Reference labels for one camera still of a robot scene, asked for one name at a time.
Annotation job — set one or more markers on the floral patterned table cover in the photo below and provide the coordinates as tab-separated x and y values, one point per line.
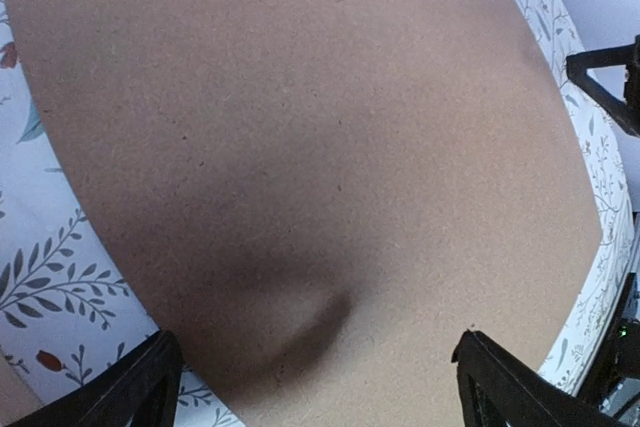
50	272

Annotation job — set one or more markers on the brown frame backing board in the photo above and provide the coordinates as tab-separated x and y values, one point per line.
300	172

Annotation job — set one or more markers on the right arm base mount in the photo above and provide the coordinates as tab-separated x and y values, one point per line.
612	382

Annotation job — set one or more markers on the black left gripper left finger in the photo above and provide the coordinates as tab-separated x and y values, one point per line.
141	389

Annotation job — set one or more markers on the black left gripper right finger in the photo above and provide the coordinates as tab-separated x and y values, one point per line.
497	389

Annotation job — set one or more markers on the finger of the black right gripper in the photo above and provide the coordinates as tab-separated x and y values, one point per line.
624	112

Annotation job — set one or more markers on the light wooden picture frame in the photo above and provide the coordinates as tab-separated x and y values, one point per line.
17	400

